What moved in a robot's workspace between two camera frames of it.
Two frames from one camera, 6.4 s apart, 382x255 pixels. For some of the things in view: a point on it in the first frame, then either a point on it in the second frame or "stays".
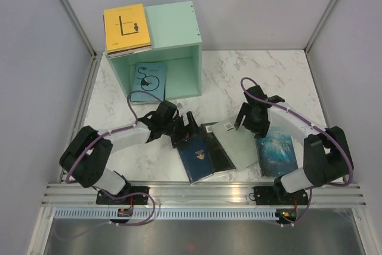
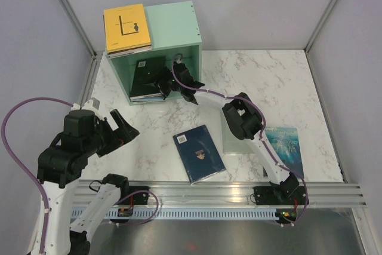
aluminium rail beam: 197,194 stays
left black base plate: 102,199 stays
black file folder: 219,159 → 145,76
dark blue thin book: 195,157 stays
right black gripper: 261,130 → 161,86
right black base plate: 278,195 stays
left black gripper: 191,128 → 128,133
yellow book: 126,28 stays
